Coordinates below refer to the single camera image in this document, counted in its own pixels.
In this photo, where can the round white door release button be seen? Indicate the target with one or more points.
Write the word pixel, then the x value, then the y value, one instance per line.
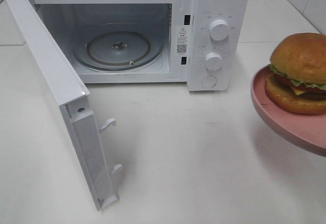
pixel 209 81

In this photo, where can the white microwave knob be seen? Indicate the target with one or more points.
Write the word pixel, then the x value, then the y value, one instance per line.
pixel 219 29
pixel 213 61

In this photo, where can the white microwave oven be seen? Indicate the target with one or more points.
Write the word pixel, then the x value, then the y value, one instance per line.
pixel 64 18

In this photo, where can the white microwave door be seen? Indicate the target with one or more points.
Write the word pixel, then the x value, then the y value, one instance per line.
pixel 69 95

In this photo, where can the burger with lettuce and cheese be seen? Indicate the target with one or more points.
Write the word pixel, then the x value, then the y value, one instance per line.
pixel 296 80

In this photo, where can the pink round plate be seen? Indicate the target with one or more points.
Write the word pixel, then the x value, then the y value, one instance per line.
pixel 304 131

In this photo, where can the white warning label sticker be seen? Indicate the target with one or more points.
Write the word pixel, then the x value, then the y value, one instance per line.
pixel 182 39

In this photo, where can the glass microwave turntable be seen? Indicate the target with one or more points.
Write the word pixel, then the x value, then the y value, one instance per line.
pixel 118 46

